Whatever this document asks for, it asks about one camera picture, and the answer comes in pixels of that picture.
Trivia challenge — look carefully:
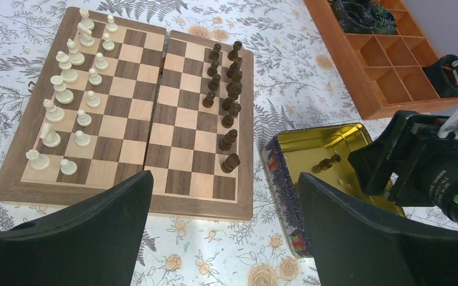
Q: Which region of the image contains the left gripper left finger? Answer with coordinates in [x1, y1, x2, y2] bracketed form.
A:
[0, 171, 154, 285]

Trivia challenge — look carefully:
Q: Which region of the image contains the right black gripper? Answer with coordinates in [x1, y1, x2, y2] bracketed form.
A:
[348, 110, 458, 223]

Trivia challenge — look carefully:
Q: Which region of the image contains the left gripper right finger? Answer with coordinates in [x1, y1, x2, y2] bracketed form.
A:
[298, 172, 458, 285]

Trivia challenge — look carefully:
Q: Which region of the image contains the yellow tin box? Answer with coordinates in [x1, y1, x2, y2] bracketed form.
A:
[261, 123, 405, 258]

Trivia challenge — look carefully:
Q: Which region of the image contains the dark chess piece twelve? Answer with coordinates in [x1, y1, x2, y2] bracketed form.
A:
[221, 153, 241, 173]

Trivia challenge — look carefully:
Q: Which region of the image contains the dark chess piece eleven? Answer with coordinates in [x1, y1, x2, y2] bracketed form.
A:
[218, 129, 238, 151]

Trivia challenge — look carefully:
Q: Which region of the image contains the dark chess piece ten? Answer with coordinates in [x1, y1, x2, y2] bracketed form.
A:
[221, 102, 242, 128]

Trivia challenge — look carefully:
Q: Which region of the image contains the dark chess piece nine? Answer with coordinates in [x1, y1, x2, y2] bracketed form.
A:
[221, 92, 239, 111]

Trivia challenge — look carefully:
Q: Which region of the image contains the dark chess piece six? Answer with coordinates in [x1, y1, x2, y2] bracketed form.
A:
[208, 73, 221, 92]

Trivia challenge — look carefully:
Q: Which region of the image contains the dark chess piece five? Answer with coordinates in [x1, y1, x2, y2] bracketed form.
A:
[226, 71, 243, 97]

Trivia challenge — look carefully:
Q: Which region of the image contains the dark chess piece three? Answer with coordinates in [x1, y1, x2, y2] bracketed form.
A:
[207, 60, 219, 77]

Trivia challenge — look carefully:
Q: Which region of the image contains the dark chess piece two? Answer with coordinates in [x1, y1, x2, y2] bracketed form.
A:
[209, 43, 221, 61]

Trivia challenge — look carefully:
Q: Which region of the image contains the dark chess piece one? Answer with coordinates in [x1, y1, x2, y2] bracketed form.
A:
[227, 41, 243, 61]

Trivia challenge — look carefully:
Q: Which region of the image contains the dark chess piece seven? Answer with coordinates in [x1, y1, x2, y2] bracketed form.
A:
[202, 91, 215, 108]

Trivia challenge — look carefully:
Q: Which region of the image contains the dark chess piece four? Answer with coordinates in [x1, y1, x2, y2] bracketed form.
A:
[226, 57, 243, 78]

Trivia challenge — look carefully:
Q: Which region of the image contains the wooden chess board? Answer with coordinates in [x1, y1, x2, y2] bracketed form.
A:
[0, 7, 253, 221]

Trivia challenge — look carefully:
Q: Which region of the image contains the white pawn eight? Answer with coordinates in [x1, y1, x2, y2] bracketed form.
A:
[60, 158, 78, 175]

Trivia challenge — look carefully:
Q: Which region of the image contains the dark piece in tin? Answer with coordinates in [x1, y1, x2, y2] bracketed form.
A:
[312, 154, 342, 173]

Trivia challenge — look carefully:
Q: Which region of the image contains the black part on tray edge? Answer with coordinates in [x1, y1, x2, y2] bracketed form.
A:
[422, 54, 458, 98]

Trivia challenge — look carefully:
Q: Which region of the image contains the white rook near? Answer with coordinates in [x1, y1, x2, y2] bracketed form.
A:
[26, 149, 50, 170]

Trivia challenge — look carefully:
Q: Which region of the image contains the white rook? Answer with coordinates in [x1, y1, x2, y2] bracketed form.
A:
[26, 149, 50, 170]
[79, 8, 95, 30]

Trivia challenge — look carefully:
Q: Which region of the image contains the white pawn seven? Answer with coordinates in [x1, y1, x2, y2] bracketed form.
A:
[75, 130, 91, 147]

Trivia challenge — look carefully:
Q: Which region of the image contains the orange compartment tray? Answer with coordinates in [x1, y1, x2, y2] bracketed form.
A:
[305, 1, 458, 119]

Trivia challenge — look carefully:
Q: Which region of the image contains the white knight near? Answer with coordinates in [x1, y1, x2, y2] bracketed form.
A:
[39, 123, 61, 148]

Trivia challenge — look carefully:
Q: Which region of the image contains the white knight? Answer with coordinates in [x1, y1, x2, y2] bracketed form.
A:
[39, 123, 61, 148]
[77, 23, 95, 48]

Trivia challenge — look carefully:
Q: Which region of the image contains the white pawn six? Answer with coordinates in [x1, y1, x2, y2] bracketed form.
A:
[76, 109, 92, 127]

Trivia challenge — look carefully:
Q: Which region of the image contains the white bishop near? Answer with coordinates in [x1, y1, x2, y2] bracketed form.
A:
[43, 99, 65, 123]

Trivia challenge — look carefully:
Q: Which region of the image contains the white bishop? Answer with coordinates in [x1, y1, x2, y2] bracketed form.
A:
[43, 99, 65, 123]
[67, 39, 85, 66]

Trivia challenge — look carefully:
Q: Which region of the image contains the white pawn five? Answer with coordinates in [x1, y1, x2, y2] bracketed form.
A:
[86, 91, 101, 108]

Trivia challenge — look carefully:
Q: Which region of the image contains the white king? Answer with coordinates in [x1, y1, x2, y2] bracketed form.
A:
[50, 75, 74, 104]

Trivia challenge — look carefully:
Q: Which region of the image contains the floral table cloth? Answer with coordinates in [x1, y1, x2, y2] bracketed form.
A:
[0, 0, 458, 286]

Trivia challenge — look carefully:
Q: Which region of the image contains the white pawn four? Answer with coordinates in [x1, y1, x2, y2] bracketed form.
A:
[88, 68, 102, 86]

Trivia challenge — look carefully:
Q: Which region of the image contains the black part in tray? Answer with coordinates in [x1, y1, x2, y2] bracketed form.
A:
[329, 1, 397, 35]

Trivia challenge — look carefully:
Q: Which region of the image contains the white pawn three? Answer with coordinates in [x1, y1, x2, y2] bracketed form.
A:
[94, 52, 109, 70]

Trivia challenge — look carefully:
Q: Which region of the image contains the white bishop far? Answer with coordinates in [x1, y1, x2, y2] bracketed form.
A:
[67, 39, 85, 66]

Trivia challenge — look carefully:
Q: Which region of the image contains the white pawn two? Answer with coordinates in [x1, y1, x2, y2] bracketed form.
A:
[102, 33, 115, 51]

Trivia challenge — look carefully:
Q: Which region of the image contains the white knight far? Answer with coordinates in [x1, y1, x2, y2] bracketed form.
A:
[77, 23, 95, 48]

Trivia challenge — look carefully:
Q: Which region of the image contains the white pawn one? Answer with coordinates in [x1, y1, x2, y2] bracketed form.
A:
[106, 14, 118, 33]

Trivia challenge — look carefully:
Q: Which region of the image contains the white rook far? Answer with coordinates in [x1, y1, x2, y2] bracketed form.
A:
[79, 8, 95, 30]

